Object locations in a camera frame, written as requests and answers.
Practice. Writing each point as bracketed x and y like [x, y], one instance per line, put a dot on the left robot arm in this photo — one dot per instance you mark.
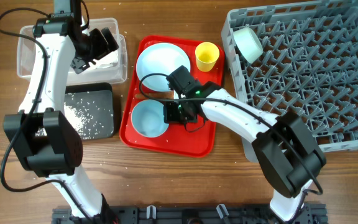
[39, 133]

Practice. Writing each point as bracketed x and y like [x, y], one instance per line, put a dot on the small light blue bowl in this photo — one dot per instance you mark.
[147, 118]

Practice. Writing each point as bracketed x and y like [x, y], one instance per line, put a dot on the grey dishwasher rack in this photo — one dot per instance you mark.
[309, 66]

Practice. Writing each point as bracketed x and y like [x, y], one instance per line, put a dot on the mint green bowl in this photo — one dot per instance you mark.
[248, 44]

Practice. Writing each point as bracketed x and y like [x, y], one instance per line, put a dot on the red plastic tray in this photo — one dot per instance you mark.
[194, 140]

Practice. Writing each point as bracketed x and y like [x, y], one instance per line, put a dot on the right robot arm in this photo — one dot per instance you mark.
[287, 152]

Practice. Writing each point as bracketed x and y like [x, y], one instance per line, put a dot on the black waste tray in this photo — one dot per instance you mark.
[99, 93]

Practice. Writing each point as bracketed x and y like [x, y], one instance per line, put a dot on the yellow plastic cup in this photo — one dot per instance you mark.
[206, 54]

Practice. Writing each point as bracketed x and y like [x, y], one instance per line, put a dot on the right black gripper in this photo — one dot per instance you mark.
[169, 117]

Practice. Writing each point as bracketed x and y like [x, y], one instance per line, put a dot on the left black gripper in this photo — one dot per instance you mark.
[103, 48]

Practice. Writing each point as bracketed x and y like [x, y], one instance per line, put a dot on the large light blue plate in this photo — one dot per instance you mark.
[161, 58]

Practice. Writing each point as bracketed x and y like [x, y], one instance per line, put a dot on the orange carrot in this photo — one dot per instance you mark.
[157, 95]

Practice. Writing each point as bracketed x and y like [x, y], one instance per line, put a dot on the clear plastic bin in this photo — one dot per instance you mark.
[111, 68]

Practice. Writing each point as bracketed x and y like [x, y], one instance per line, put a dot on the white napkin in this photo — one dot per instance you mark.
[110, 60]

